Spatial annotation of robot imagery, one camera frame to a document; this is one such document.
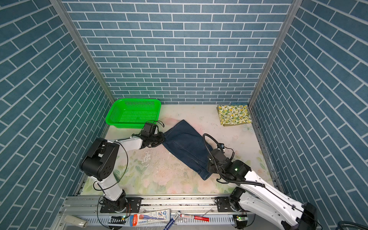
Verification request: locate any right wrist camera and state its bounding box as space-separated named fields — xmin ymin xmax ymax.
xmin=217 ymin=143 xmax=225 ymax=152

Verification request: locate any red marker pen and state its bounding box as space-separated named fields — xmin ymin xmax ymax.
xmin=180 ymin=213 xmax=210 ymax=222

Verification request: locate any red blue toothpaste box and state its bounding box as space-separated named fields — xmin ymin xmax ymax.
xmin=129 ymin=209 xmax=171 ymax=227

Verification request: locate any green plastic basket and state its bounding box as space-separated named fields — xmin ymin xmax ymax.
xmin=105 ymin=98 xmax=162 ymax=129

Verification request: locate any left black cable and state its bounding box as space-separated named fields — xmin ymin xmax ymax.
xmin=92 ymin=120 xmax=166 ymax=229

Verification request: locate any blue marker pen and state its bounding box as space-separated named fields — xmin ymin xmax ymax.
xmin=164 ymin=211 xmax=181 ymax=230

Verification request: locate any aluminium rail frame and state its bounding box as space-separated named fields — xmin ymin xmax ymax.
xmin=52 ymin=194 xmax=256 ymax=230

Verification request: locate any right black corrugated cable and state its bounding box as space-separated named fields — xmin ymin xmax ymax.
xmin=202 ymin=133 xmax=265 ymax=188

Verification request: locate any dark navy skirt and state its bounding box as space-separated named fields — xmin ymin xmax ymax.
xmin=163 ymin=120 xmax=213 ymax=180

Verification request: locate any yellow floral skirt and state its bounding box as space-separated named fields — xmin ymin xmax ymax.
xmin=217 ymin=105 xmax=252 ymax=126

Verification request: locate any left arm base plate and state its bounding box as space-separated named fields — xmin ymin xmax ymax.
xmin=99 ymin=197 xmax=142 ymax=214

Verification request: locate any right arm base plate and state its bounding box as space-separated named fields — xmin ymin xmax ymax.
xmin=215 ymin=195 xmax=256 ymax=213

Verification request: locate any black cable bottom right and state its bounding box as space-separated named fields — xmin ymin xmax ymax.
xmin=335 ymin=220 xmax=368 ymax=230

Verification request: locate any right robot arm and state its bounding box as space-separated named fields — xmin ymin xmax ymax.
xmin=208 ymin=149 xmax=318 ymax=230

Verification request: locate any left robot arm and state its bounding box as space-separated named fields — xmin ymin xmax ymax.
xmin=80 ymin=121 xmax=165 ymax=205

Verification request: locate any grey tape roll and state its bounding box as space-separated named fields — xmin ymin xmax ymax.
xmin=64 ymin=215 xmax=88 ymax=228

